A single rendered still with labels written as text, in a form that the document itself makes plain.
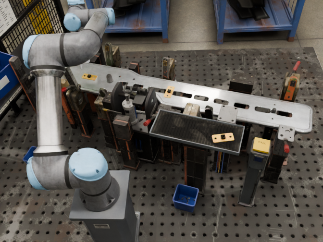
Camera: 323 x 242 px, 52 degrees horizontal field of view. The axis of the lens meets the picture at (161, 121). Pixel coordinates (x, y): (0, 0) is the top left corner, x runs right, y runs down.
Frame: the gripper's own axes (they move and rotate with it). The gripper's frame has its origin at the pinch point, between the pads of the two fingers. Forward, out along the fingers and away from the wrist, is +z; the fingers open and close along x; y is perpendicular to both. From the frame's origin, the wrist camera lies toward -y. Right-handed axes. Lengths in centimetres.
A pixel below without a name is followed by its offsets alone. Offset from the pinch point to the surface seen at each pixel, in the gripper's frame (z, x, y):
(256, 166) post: 11, -46, 91
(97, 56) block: 10.6, 20.9, -3.4
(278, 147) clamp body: 15, -30, 101
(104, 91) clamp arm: 3.0, -19.5, 16.6
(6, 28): -8, 15, -54
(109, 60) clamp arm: 7.8, 14.0, 6.8
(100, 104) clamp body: 7.0, -24.5, 15.7
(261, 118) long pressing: 13, -14, 93
